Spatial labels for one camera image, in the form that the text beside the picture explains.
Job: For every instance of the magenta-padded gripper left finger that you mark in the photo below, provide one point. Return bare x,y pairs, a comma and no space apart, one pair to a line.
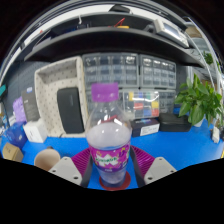
66,168

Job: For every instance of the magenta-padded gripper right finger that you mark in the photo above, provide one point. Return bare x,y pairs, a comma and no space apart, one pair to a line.
160,168

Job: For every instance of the clear bottle with purple cap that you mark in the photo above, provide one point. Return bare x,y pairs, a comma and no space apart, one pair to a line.
108,140

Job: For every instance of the beige patterned cup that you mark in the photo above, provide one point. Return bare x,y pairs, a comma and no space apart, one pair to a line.
47,159

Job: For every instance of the black box with white label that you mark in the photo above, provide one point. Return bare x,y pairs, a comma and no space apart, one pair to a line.
145,127

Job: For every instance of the flat black case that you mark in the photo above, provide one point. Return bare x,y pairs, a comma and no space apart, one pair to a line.
175,123

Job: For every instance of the white carton box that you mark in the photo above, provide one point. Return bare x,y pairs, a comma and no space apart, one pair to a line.
34,131

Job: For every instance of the brown cardboard box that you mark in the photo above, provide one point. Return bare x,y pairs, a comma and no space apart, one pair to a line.
11,152

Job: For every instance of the black rectangular case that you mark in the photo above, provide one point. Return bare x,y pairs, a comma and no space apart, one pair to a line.
70,110

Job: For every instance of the blue tissue box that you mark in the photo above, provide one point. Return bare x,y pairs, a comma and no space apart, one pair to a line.
14,134

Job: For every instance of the white power adapter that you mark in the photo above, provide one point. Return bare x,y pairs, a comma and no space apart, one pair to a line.
215,135

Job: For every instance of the clear organizer with coloured parts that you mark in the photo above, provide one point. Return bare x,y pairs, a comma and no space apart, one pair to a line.
143,104

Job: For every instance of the dark grey carton box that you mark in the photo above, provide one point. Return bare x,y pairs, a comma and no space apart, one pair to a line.
30,103

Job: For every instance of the purple plastic bag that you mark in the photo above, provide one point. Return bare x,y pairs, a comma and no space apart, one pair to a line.
19,110

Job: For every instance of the green potted plant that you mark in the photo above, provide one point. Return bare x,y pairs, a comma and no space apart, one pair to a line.
196,100

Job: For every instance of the white dotted tray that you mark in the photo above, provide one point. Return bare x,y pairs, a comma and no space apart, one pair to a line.
50,83

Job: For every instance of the grey parts drawer cabinet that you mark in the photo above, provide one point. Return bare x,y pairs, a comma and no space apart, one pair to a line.
158,73
111,68

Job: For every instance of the dark grey shelf unit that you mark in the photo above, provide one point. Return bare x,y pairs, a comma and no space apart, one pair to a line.
110,40

